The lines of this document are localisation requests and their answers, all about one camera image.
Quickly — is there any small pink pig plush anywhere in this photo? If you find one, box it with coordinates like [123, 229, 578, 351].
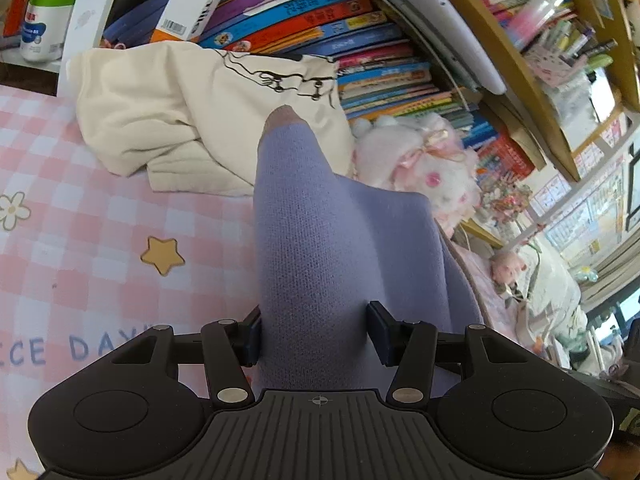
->
[490, 252, 527, 285]

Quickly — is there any row of colourful books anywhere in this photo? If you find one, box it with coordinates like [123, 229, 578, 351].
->
[102, 0, 536, 181]

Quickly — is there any white flat keyboard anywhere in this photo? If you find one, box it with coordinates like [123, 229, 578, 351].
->
[407, 0, 506, 96]

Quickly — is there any white shelf post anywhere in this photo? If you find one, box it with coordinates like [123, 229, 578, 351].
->
[56, 0, 166, 99]

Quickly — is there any purple and pink sweater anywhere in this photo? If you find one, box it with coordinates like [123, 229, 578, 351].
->
[254, 106, 482, 391]

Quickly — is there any white green lidded jar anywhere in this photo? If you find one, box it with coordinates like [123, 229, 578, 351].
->
[20, 0, 76, 63]

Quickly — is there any pink checked table mat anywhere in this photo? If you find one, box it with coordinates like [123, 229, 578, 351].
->
[1, 87, 259, 479]

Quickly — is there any white pink plush bunny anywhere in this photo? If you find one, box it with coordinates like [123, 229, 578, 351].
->
[352, 113, 480, 235]

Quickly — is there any cream canvas bag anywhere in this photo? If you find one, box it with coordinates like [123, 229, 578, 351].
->
[66, 41, 354, 196]

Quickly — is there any white usmile box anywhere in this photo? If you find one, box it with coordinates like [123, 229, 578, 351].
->
[150, 0, 221, 44]

